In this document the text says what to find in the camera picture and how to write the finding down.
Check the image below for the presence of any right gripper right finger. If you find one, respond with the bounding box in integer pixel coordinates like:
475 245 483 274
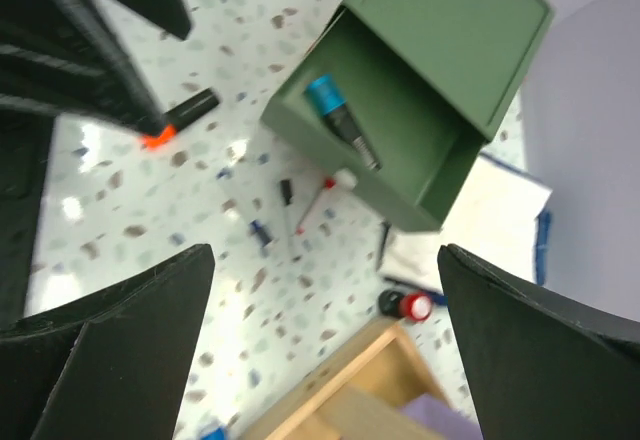
437 244 639 439

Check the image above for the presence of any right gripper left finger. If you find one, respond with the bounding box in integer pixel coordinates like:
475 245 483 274
1 244 215 439

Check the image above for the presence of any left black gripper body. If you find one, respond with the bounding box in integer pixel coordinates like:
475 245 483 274
1 0 141 320

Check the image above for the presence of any orange cap highlighter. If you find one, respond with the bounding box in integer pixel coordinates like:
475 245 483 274
141 88 220 150

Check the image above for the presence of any red black stamp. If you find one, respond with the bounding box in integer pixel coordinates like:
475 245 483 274
378 289 433 323

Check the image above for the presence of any blue cap highlighter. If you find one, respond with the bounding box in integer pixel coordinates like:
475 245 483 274
306 74 381 171

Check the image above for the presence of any green drawer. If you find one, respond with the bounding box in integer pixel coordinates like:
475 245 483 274
261 10 484 232

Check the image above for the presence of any green drawer box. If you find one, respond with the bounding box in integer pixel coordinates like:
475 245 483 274
326 0 554 141

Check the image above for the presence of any purple t-shirt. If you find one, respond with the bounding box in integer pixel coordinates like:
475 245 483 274
401 394 483 440

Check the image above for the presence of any blue grey cylinder cap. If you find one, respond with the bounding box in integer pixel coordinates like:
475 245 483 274
198 425 229 440

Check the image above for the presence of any folded blue cloth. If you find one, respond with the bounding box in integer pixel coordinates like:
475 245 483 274
379 152 554 306

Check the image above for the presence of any folded white cloth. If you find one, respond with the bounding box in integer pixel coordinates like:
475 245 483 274
384 152 554 296

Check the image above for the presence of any wooden clothes rack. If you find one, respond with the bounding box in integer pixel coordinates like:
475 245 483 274
241 318 449 439

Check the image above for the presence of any blue cap whiteboard pen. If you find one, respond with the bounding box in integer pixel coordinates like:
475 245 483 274
249 220 273 251

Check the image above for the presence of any black cap whiteboard pen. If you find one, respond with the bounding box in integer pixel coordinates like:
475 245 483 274
279 179 296 259

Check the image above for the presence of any red cap whiteboard pen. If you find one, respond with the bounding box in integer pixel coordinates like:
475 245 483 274
295 177 336 235

